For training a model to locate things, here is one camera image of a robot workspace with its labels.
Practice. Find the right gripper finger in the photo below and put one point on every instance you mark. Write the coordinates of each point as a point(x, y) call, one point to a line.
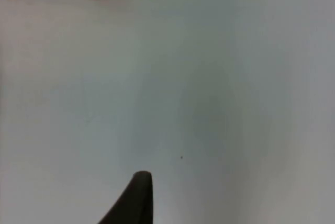
point(136, 203)

